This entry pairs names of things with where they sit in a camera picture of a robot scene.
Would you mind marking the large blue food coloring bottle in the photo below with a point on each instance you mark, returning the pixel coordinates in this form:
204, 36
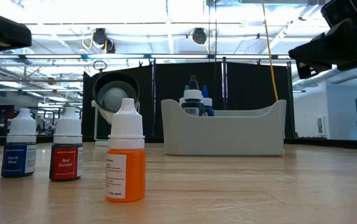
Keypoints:
205, 91

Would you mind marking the dark computer monitor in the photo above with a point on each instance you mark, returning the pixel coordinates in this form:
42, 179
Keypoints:
3, 112

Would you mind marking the black ceiling spotlight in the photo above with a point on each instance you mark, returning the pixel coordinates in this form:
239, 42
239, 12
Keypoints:
110, 46
199, 35
99, 35

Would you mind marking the grey plastic bin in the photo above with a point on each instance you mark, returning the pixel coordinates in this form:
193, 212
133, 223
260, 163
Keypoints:
225, 137

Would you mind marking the small dark blue coloring bottle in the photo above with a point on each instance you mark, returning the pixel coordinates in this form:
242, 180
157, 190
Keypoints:
17, 160

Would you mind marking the black metal table frame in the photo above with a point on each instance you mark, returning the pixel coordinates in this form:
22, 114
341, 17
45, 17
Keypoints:
321, 144

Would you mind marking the silver spotlight lamp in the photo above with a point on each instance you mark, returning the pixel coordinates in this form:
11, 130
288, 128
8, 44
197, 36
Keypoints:
112, 98

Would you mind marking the small red food coloring bottle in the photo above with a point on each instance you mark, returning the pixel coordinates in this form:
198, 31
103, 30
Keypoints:
66, 161

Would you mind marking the small orange food coloring bottle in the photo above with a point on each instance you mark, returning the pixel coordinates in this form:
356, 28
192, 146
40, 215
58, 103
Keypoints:
131, 174

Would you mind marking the white wall box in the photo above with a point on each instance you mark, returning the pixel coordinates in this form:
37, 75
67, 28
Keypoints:
321, 125

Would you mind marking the black curtain partition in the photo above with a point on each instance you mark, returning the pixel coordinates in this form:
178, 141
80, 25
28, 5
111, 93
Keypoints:
243, 84

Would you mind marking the large black food coloring bottle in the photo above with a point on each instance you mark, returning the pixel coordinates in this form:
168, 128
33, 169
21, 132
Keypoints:
192, 109

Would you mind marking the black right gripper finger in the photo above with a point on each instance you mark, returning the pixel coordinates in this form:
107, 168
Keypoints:
331, 46
300, 70

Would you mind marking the large green food coloring bottle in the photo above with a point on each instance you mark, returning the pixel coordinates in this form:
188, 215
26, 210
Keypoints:
186, 88

